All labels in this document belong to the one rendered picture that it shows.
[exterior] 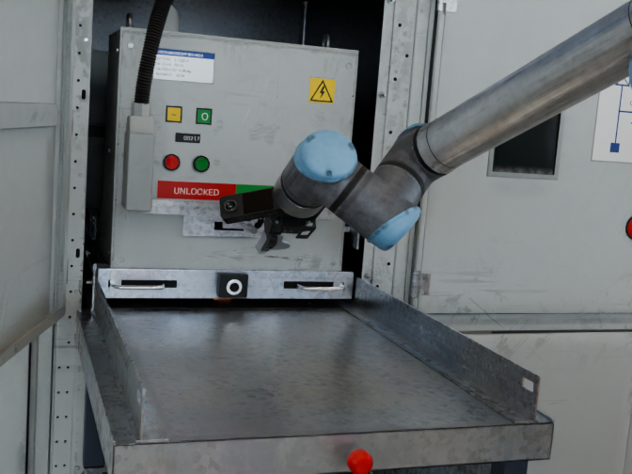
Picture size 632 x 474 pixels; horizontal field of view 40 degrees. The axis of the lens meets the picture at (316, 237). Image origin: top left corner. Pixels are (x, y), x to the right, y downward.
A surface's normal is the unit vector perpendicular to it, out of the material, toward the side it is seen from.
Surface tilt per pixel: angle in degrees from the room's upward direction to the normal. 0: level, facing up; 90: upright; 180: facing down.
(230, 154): 90
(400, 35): 90
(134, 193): 90
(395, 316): 90
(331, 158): 57
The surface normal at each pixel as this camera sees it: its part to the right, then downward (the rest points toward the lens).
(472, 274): 0.32, 0.15
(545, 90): -0.62, 0.49
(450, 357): -0.95, -0.03
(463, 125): -0.77, 0.18
